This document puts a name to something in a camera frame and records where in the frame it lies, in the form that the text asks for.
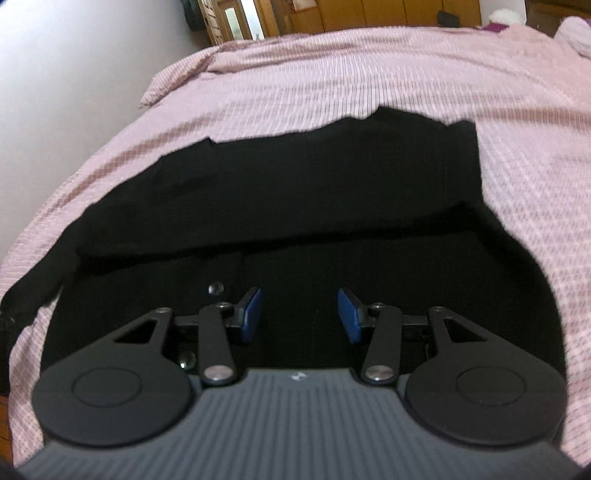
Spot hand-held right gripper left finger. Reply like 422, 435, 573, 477
112, 286, 264, 387

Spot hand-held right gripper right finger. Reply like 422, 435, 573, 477
337, 287, 491, 387

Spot black garment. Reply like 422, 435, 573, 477
0, 105, 568, 398

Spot pink checked bed cover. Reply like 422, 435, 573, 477
0, 23, 591, 467

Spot wooden door with glass pane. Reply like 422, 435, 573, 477
217, 0, 267, 43

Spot wooden wardrobe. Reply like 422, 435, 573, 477
257, 0, 483, 36

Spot dark bag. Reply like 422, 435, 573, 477
179, 0, 202, 31

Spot pink pillow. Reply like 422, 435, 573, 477
553, 16, 591, 60

